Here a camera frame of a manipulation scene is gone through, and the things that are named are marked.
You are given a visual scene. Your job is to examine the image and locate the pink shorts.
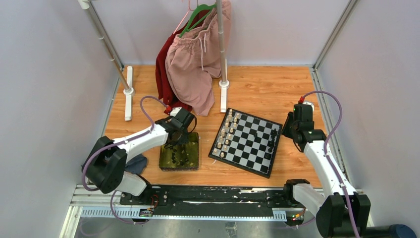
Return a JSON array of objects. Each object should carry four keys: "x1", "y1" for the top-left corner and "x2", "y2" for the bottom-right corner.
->
[{"x1": 165, "y1": 9, "x2": 221, "y2": 116}]

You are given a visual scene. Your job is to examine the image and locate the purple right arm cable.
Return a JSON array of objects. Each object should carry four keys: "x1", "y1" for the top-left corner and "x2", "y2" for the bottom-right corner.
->
[{"x1": 298, "y1": 91, "x2": 362, "y2": 238}]

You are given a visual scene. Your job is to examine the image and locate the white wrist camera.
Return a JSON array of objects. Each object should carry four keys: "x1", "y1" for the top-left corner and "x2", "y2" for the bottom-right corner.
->
[
  {"x1": 303, "y1": 101, "x2": 315, "y2": 112},
  {"x1": 170, "y1": 107, "x2": 183, "y2": 117}
]

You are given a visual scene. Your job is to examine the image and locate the black chess pieces pile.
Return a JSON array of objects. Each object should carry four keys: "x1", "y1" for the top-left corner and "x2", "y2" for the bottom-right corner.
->
[{"x1": 165, "y1": 146, "x2": 194, "y2": 166}]

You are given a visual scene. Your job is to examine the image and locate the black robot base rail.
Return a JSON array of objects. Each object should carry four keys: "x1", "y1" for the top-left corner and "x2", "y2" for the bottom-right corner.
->
[{"x1": 70, "y1": 183, "x2": 365, "y2": 227}]

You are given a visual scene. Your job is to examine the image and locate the dark blue cylinder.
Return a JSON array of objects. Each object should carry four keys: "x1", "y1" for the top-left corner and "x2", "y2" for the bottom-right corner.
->
[{"x1": 360, "y1": 224, "x2": 417, "y2": 238}]

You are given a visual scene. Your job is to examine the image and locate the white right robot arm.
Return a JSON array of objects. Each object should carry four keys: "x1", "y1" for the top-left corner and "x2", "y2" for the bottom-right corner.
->
[{"x1": 281, "y1": 103, "x2": 371, "y2": 238}]

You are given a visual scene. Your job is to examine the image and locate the green clothes hanger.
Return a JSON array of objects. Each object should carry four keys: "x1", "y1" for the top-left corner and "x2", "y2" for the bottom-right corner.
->
[{"x1": 179, "y1": 3, "x2": 218, "y2": 38}]

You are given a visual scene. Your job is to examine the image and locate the pink clothes hanger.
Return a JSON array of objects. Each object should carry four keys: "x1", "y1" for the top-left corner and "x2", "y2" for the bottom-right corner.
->
[{"x1": 173, "y1": 0, "x2": 199, "y2": 35}]

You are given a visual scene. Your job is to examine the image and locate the black and white chessboard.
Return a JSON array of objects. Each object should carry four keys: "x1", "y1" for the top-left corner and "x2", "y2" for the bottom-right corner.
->
[{"x1": 208, "y1": 108, "x2": 283, "y2": 179}]

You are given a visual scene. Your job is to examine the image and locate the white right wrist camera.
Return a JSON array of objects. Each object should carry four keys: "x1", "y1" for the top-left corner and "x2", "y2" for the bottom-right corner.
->
[{"x1": 303, "y1": 101, "x2": 315, "y2": 112}]

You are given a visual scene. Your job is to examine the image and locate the dark red garment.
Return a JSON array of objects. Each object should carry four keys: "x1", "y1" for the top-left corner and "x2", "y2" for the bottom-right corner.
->
[{"x1": 156, "y1": 10, "x2": 211, "y2": 111}]

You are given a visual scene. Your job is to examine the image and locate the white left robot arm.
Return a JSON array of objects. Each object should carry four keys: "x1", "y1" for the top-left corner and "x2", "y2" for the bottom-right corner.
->
[{"x1": 82, "y1": 107, "x2": 197, "y2": 205}]

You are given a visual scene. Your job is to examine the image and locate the gold metal tin tray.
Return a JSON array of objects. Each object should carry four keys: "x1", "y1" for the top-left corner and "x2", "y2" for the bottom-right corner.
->
[{"x1": 158, "y1": 132, "x2": 200, "y2": 171}]

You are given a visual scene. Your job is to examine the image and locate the grey blue cloth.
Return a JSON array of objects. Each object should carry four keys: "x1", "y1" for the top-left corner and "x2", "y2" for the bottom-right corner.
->
[{"x1": 125, "y1": 154, "x2": 148, "y2": 175}]

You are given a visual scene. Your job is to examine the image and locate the white clothes rack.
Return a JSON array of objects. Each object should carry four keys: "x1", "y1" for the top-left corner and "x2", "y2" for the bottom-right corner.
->
[{"x1": 78, "y1": 0, "x2": 230, "y2": 121}]

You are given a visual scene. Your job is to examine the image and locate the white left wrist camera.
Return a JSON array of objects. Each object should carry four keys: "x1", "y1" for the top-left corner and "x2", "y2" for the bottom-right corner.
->
[{"x1": 170, "y1": 107, "x2": 183, "y2": 117}]

